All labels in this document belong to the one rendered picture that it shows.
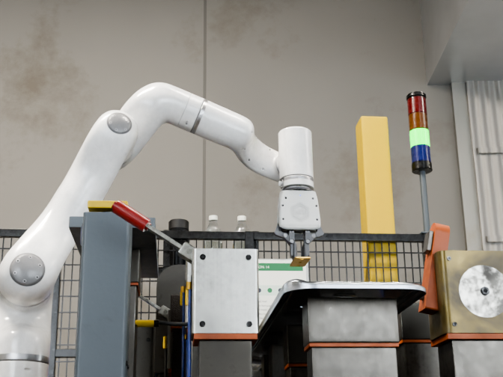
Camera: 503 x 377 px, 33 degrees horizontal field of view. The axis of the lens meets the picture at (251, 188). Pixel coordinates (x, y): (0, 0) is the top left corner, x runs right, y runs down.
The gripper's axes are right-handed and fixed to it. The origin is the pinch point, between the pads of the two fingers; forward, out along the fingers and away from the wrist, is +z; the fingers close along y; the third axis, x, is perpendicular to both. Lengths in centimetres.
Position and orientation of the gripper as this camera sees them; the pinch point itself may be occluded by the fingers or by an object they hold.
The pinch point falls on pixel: (299, 252)
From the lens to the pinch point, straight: 205.9
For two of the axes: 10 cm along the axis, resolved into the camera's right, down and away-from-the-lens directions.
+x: -1.2, 3.3, 9.4
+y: 9.9, 0.2, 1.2
